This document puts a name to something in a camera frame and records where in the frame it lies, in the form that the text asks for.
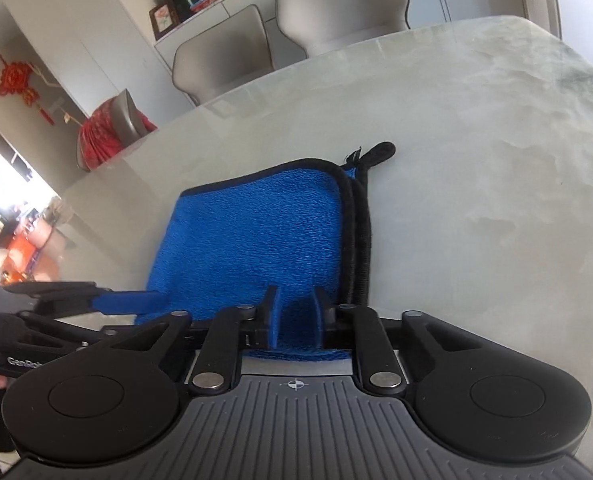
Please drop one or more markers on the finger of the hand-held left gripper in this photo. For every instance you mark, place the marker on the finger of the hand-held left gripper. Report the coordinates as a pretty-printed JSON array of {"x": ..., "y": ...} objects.
[
  {"x": 76, "y": 331},
  {"x": 126, "y": 301}
]

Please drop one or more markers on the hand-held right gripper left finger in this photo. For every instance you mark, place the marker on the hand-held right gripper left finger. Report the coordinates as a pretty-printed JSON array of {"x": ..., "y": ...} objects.
[{"x": 275, "y": 316}]

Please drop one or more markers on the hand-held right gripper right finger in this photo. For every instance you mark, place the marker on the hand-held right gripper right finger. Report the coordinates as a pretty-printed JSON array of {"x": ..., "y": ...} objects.
[{"x": 319, "y": 316}]

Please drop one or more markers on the blue and grey towel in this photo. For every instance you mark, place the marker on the blue and grey towel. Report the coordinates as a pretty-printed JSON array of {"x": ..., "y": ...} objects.
[{"x": 256, "y": 240}]

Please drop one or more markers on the red patterned cloth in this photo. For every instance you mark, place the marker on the red patterned cloth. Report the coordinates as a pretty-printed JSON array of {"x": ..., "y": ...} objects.
[{"x": 101, "y": 135}]

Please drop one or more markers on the grey dining chair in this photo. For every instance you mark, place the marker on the grey dining chair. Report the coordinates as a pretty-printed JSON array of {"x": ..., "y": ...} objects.
[{"x": 126, "y": 120}]

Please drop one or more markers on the beige dining chair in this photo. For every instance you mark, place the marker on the beige dining chair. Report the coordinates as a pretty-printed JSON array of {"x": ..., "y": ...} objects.
[
  {"x": 221, "y": 55},
  {"x": 341, "y": 5}
]

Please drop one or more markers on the tall white cabinet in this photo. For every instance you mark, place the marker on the tall white cabinet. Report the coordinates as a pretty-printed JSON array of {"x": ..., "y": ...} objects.
[{"x": 76, "y": 25}]

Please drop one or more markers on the framed flower picture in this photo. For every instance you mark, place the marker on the framed flower picture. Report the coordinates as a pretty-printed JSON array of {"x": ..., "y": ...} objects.
[{"x": 164, "y": 21}]

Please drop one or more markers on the red knot wall ornament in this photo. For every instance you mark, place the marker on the red knot wall ornament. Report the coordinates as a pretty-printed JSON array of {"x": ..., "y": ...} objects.
[{"x": 16, "y": 80}]

